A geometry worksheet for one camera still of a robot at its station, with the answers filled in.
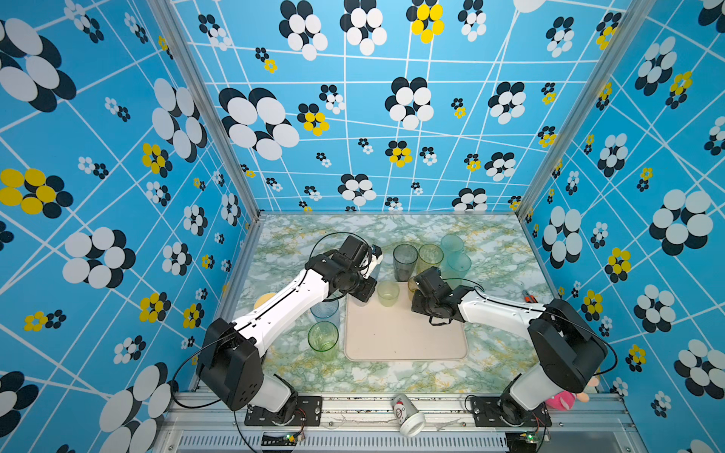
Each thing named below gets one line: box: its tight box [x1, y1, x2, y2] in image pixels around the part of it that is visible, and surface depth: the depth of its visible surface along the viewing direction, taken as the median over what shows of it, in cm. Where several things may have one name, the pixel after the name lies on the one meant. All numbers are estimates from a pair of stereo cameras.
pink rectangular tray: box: [344, 283, 469, 361], surface depth 88 cm
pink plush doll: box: [545, 390, 591, 411], surface depth 72 cm
